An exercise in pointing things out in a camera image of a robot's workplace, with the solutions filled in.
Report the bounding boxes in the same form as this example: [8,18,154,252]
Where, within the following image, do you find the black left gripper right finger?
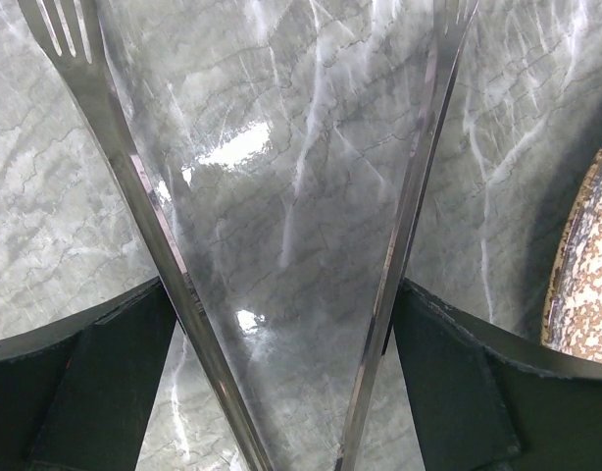
[392,281,602,470]

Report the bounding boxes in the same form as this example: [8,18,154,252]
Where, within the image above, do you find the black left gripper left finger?
[0,279,176,470]

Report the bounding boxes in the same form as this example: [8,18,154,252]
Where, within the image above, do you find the metal food tongs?
[19,1,478,470]

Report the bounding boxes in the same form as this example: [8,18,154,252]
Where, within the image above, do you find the speckled ceramic plate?
[540,147,602,364]

